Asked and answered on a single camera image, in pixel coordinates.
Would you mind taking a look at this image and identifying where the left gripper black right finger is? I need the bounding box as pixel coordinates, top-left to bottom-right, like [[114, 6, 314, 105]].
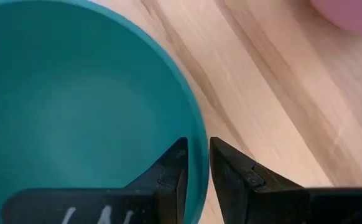
[[210, 136, 362, 224]]

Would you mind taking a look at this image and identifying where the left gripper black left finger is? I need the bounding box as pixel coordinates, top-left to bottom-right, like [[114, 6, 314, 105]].
[[1, 137, 189, 224]]

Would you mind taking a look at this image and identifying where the teal bowl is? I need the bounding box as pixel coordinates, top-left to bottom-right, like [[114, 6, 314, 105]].
[[0, 0, 210, 224]]

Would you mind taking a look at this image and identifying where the pink bowl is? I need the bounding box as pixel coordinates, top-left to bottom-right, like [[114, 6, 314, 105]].
[[310, 0, 362, 37]]

